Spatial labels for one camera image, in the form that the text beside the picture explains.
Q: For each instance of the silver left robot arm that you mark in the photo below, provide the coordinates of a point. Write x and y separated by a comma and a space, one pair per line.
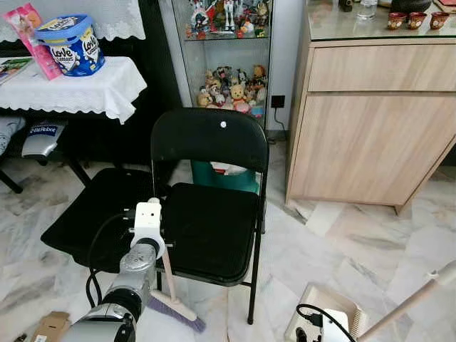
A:
128, 285

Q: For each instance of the pink snack packet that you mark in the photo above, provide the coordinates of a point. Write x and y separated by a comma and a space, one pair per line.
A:
25, 25

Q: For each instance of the flat cardboard box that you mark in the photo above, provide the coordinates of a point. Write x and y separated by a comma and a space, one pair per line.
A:
50, 328

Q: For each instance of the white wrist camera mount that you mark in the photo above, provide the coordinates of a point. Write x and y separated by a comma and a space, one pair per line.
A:
336, 326
148, 221

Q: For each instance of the black upright piano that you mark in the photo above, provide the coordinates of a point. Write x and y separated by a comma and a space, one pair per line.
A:
151, 78

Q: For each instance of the colourful magazine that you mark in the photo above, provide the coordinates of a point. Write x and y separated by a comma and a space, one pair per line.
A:
13, 68

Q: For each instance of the black wooden bench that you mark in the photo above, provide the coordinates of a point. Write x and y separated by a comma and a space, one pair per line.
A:
80, 173

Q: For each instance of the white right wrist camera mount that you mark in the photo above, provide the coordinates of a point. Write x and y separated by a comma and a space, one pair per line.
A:
336, 326

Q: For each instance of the black folding chair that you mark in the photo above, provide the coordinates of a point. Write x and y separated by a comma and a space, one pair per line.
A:
214, 228

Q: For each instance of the black teapot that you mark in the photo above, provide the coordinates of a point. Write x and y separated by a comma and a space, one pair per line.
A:
411, 5

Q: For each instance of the black wall socket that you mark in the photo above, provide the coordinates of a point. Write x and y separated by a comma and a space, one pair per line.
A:
278, 102

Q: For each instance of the green storage box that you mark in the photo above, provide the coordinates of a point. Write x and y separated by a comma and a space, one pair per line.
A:
221, 182

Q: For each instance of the red tray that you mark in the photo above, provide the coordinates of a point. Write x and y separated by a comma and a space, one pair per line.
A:
447, 6

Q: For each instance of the glass display cabinet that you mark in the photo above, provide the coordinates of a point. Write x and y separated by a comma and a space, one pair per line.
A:
228, 53

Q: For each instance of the yellow bear plush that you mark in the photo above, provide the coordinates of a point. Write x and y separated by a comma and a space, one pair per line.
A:
239, 96

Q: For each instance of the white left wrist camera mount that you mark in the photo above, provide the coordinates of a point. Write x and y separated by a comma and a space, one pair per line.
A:
148, 221

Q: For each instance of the clear drinking glass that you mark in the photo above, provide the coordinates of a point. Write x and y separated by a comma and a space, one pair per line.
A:
367, 8

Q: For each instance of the grey labelled foot massager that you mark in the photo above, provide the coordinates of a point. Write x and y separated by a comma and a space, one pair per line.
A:
44, 139

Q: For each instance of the blue Love tub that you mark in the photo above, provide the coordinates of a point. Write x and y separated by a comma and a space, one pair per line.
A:
71, 46

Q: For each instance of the white lace tablecloth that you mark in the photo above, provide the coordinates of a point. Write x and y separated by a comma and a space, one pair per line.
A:
71, 89

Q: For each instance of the small red cup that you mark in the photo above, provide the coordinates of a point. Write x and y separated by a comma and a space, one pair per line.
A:
417, 21
396, 21
439, 20

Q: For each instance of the light wood cabinet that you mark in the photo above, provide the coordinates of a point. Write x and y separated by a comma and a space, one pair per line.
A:
370, 135

